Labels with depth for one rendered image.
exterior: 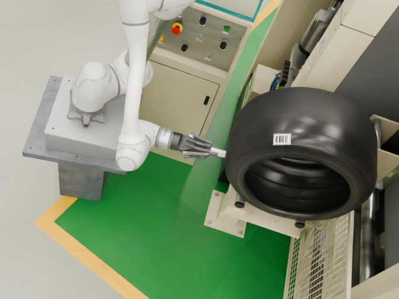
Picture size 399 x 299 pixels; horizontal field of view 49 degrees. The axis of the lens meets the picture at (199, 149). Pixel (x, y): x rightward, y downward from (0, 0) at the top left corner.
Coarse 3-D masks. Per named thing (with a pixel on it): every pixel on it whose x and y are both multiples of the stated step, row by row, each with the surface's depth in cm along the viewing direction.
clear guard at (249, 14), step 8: (200, 0) 200; (208, 0) 199; (216, 0) 198; (224, 0) 197; (232, 0) 196; (240, 0) 195; (248, 0) 194; (256, 0) 193; (216, 8) 200; (224, 8) 200; (232, 8) 199; (240, 8) 198; (248, 8) 197; (256, 8) 196; (240, 16) 200; (248, 16) 200
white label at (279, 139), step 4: (276, 136) 151; (280, 136) 151; (284, 136) 150; (288, 136) 150; (276, 140) 151; (280, 140) 150; (284, 140) 150; (288, 140) 149; (276, 144) 151; (280, 144) 150; (284, 144) 149; (288, 144) 149
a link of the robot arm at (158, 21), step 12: (168, 0) 157; (180, 0) 160; (192, 0) 165; (156, 12) 166; (168, 12) 164; (156, 24) 174; (156, 36) 181; (120, 60) 202; (120, 72) 203; (120, 84) 205; (144, 84) 215
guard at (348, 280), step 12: (324, 228) 216; (348, 228) 188; (300, 240) 242; (348, 240) 184; (300, 252) 236; (348, 252) 180; (288, 264) 246; (324, 264) 202; (336, 264) 190; (348, 264) 177; (288, 276) 242; (312, 276) 210; (348, 276) 174; (288, 288) 236; (348, 288) 171
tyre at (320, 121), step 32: (288, 96) 160; (320, 96) 158; (256, 128) 157; (288, 128) 151; (320, 128) 149; (352, 128) 154; (224, 160) 176; (256, 160) 160; (288, 160) 202; (320, 160) 151; (352, 160) 151; (256, 192) 195; (288, 192) 199; (320, 192) 195; (352, 192) 161
